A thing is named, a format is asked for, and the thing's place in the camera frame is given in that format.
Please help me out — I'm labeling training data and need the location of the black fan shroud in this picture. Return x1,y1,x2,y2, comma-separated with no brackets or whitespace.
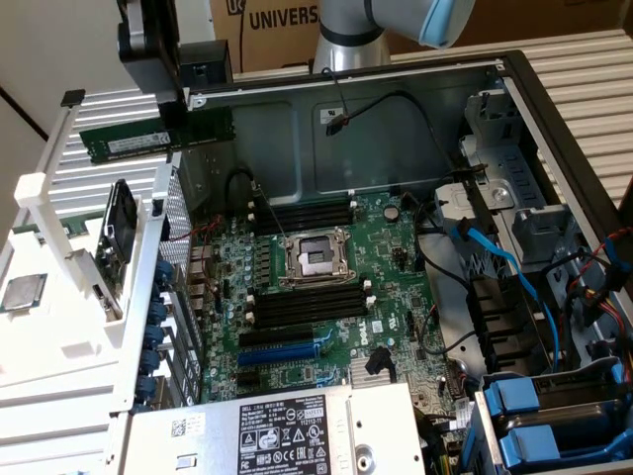
466,275,541,373

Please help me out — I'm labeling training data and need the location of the black plug with wire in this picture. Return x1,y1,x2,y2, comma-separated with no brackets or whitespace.
364,345,395,378

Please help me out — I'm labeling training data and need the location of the green RAM stick white label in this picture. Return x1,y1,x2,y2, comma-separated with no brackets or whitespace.
78,105,236,163

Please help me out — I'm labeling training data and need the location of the green Dell motherboard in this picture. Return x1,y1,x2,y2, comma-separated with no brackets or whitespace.
190,191,469,446

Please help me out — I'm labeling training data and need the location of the black box mount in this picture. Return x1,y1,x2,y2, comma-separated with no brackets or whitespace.
178,42,234,92

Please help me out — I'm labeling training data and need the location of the blue expansion slot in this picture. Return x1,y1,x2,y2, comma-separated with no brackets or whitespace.
236,343,321,368

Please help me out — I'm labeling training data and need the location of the open PC case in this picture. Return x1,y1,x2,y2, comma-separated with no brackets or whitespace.
118,48,633,475

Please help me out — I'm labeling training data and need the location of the green circuit board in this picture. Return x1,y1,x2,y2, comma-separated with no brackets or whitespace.
12,219,91,239

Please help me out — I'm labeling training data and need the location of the white parts rack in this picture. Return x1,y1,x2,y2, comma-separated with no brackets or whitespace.
0,86,195,415

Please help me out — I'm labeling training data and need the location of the silver finned heat sink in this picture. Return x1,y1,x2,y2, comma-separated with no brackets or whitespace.
347,368,398,393

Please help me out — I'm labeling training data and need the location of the blue flat SATA wire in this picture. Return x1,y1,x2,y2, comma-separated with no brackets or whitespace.
455,219,569,368

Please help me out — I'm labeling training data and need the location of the graphics card with black fan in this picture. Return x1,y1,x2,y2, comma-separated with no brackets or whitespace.
92,178,139,301

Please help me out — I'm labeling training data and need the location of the disk bay with blue clips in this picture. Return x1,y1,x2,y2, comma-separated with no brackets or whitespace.
463,355,633,475

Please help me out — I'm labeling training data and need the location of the thin metal locking lever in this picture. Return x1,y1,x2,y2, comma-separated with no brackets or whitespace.
253,183,288,239

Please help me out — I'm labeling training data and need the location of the printed brown cardboard box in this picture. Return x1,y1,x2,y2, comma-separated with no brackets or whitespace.
209,0,323,76

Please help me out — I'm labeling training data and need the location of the CPU socket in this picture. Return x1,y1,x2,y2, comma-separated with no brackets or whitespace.
277,226,353,291

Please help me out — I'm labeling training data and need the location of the plain brown cardboard box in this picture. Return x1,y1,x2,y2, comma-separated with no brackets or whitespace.
385,0,633,56

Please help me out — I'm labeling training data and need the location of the red yellow black wire bundle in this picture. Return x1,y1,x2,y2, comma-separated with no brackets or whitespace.
563,226,633,357

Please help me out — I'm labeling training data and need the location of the long black expansion slot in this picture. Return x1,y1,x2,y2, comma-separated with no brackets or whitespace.
238,324,317,348

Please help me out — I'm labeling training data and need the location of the silver CPU chip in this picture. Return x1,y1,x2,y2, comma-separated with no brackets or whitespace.
0,272,49,314

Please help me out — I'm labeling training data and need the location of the thin red black wire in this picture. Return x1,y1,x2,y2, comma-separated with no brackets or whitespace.
191,221,222,299

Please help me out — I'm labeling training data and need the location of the silver power supply with label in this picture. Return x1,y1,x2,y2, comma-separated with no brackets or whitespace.
129,383,426,475

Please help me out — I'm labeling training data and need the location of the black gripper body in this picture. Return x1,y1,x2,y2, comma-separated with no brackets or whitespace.
117,0,187,105

